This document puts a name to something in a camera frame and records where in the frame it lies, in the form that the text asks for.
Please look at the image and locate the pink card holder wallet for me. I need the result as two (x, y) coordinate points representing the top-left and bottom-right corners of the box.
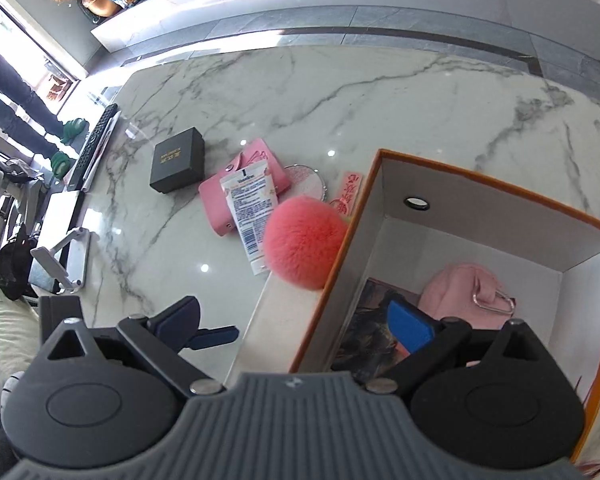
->
(198, 139), (291, 236)

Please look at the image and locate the black gift box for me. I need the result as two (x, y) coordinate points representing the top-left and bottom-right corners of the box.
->
(149, 127), (206, 194)

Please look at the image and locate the red paper charm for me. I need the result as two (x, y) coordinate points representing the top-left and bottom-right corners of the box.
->
(329, 171), (364, 217)

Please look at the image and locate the orange cardboard box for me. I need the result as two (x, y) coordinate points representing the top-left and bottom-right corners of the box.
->
(292, 150), (600, 470)

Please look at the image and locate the black keyboard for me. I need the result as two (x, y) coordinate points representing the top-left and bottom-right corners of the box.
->
(66, 103), (119, 191)

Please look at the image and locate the standing person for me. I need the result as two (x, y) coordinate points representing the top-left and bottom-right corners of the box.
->
(0, 0), (89, 181)

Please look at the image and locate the pink plush pouch with carabiner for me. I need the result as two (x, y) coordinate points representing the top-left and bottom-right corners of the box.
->
(417, 263), (516, 330)

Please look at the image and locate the white lotion tube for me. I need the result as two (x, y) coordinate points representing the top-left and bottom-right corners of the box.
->
(228, 162), (278, 275)

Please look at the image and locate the pink round compact mirror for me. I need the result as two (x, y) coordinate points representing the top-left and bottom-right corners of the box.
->
(279, 164), (327, 202)

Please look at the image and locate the pink fur pompom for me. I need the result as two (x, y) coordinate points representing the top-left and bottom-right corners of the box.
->
(263, 195), (348, 290)

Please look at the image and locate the white tablet stand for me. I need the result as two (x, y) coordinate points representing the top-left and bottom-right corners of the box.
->
(28, 190), (93, 295)

